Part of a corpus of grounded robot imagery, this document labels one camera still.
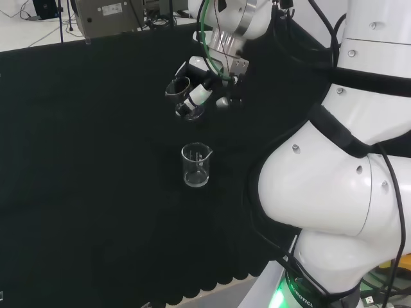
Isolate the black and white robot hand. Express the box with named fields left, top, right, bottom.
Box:
left=175, top=55, right=250, bottom=117

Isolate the small clear glass beaker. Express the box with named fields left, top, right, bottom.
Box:
left=164, top=76, right=206, bottom=122

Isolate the clear glass beaker with spout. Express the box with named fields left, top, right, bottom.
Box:
left=180, top=142, right=214, bottom=188

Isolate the black bench cloth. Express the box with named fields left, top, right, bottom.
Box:
left=0, top=21, right=335, bottom=305

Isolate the grey metal box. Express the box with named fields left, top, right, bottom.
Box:
left=70, top=0, right=146, bottom=40

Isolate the black tripod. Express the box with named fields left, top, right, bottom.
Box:
left=57, top=0, right=75, bottom=43

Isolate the green cable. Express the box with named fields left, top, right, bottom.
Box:
left=197, top=0, right=232, bottom=80

